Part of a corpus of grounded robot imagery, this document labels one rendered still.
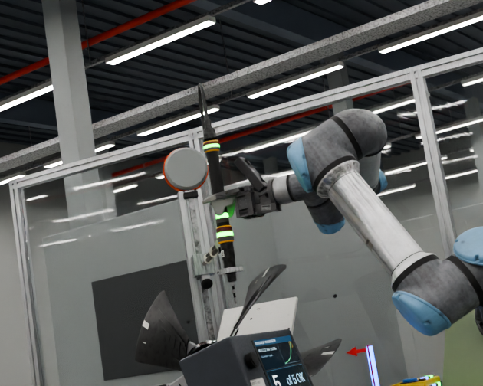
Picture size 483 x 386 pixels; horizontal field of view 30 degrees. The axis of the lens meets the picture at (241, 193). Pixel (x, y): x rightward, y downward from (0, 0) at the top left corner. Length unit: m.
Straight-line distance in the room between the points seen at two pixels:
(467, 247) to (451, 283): 0.08
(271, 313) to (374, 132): 0.97
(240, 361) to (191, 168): 1.73
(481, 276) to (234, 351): 0.59
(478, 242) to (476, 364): 0.27
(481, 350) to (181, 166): 1.52
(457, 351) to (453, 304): 0.19
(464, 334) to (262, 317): 0.96
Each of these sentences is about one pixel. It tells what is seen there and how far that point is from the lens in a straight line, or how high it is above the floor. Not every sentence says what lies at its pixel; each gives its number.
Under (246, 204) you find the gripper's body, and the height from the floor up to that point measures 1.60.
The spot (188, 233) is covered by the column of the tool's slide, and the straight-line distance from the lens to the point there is 3.16.
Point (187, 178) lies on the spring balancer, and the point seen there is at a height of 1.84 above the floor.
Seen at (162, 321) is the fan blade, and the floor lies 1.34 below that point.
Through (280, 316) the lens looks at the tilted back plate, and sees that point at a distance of 2.83.
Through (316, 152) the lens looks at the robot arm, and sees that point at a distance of 2.01.
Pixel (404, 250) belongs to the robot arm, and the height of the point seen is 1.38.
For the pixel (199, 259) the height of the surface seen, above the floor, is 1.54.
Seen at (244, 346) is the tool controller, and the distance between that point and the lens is 1.57.
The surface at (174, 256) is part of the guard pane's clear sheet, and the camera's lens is 3.38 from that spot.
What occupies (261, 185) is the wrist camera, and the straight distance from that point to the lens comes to 2.41.
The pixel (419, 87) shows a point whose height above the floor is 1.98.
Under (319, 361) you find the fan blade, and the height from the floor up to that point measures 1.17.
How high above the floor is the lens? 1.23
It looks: 10 degrees up
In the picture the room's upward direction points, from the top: 9 degrees counter-clockwise
